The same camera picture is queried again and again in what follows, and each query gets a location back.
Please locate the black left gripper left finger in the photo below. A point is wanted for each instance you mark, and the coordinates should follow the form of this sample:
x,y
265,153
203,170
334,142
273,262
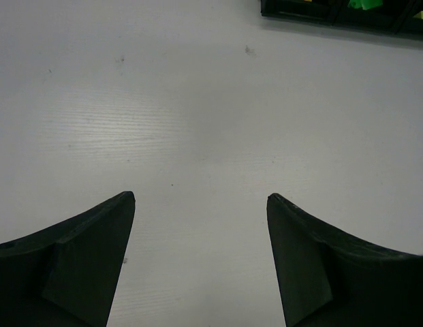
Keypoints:
x,y
67,274

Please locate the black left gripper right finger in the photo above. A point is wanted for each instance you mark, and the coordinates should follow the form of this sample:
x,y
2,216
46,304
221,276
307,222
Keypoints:
x,y
328,277

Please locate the dark green lego brick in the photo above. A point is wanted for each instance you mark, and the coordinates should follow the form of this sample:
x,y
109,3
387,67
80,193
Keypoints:
x,y
370,4

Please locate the black compartment tray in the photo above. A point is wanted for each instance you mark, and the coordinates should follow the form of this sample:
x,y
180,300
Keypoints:
x,y
396,17

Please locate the green lego in tray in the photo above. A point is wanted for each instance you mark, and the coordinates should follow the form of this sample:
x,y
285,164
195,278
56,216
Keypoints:
x,y
354,4

